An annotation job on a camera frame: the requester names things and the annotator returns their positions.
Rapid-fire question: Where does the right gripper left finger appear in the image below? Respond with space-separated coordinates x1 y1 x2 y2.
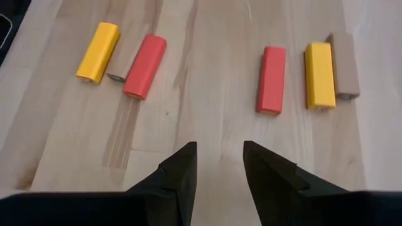
126 141 198 226

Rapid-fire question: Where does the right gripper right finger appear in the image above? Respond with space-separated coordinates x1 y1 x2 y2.
244 141 348 226

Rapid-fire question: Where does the red wooden block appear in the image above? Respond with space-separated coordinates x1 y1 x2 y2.
122 33 168 100
256 45 287 116

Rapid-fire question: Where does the yellow wooden block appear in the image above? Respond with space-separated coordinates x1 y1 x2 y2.
75 21 121 85
303 41 337 110

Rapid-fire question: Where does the natural wooden block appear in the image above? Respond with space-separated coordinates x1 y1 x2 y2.
106 34 148 83
325 31 361 100

